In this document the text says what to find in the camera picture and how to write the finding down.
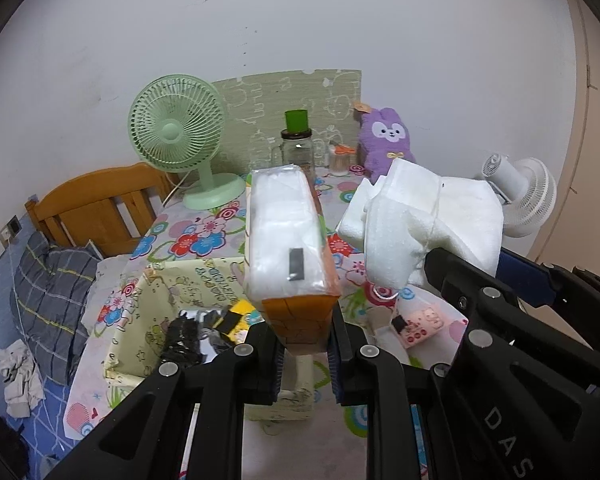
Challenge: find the green cartoon-print wall panel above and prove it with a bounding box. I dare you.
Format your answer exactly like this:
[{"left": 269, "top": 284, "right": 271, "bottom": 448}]
[{"left": 212, "top": 67, "right": 363, "bottom": 171}]

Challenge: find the yellow cartoon-print storage box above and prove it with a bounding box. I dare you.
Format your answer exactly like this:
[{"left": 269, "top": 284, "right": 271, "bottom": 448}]
[{"left": 102, "top": 255, "right": 316, "bottom": 421}]

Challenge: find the green desk fan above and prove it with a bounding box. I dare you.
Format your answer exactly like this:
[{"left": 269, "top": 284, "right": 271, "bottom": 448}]
[{"left": 129, "top": 74, "right": 246, "bottom": 211}]

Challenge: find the pink remote control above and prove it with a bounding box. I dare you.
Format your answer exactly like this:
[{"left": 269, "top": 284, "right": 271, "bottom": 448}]
[{"left": 390, "top": 300, "right": 468, "bottom": 351}]

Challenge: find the floral tablecloth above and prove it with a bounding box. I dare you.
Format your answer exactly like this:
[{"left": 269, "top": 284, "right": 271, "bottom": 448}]
[{"left": 62, "top": 165, "right": 481, "bottom": 480}]

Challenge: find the blue patterned bed sheet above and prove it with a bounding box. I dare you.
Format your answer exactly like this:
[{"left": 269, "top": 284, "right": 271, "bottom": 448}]
[{"left": 0, "top": 210, "right": 111, "bottom": 480}]

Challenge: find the white charging cable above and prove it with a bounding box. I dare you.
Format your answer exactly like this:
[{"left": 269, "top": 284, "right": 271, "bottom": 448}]
[{"left": 7, "top": 242, "right": 36, "bottom": 351}]

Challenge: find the crumpled white cloth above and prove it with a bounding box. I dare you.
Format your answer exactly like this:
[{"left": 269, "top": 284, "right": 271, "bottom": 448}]
[{"left": 0, "top": 339, "right": 46, "bottom": 418}]

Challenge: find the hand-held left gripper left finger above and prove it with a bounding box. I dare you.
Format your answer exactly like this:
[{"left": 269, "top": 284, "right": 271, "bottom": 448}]
[{"left": 45, "top": 329, "right": 284, "bottom": 480}]

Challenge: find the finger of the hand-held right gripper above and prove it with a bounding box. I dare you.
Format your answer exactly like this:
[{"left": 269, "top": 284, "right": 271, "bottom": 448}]
[
  {"left": 497, "top": 247, "right": 600, "bottom": 356},
  {"left": 424, "top": 249, "right": 600, "bottom": 480}
]

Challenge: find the grey plaid pillow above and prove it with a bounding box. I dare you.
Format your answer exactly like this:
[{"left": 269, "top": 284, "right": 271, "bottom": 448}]
[{"left": 10, "top": 232, "right": 103, "bottom": 386}]

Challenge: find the white circulator fan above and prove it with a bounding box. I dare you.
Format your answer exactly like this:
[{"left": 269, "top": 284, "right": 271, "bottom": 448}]
[{"left": 472, "top": 152, "right": 558, "bottom": 238}]

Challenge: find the wooden bed headboard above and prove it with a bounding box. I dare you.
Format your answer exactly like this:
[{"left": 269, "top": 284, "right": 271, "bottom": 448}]
[{"left": 24, "top": 162, "right": 178, "bottom": 261}]

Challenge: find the yellow packet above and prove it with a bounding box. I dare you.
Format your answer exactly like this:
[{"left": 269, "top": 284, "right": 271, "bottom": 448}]
[{"left": 220, "top": 300, "right": 263, "bottom": 336}]

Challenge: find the glass mug jar green lid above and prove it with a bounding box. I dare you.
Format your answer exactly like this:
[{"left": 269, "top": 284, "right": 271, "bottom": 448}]
[{"left": 280, "top": 109, "right": 315, "bottom": 181}]

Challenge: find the wall socket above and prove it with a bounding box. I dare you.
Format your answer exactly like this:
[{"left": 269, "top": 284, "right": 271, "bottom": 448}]
[{"left": 0, "top": 215, "right": 23, "bottom": 248}]

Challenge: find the orange and green tissue pack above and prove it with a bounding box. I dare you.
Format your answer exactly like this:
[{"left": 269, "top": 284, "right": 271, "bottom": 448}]
[{"left": 244, "top": 165, "right": 342, "bottom": 356}]

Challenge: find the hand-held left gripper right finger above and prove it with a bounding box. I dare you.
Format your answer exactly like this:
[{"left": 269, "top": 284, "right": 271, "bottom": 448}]
[{"left": 329, "top": 319, "right": 455, "bottom": 480}]

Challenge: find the white fan power cable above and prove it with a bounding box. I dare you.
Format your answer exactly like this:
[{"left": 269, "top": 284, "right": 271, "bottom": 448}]
[{"left": 162, "top": 170, "right": 191, "bottom": 208}]

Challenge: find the white foam sheet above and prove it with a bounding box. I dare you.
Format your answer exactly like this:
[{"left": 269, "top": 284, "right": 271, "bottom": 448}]
[{"left": 336, "top": 157, "right": 504, "bottom": 301}]

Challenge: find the black crinkled plastic bag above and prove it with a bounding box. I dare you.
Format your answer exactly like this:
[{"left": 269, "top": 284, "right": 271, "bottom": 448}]
[{"left": 157, "top": 309, "right": 231, "bottom": 366}]

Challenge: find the purple plush bunny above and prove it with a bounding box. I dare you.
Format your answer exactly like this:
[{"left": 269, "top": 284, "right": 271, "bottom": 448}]
[{"left": 356, "top": 107, "right": 417, "bottom": 185}]

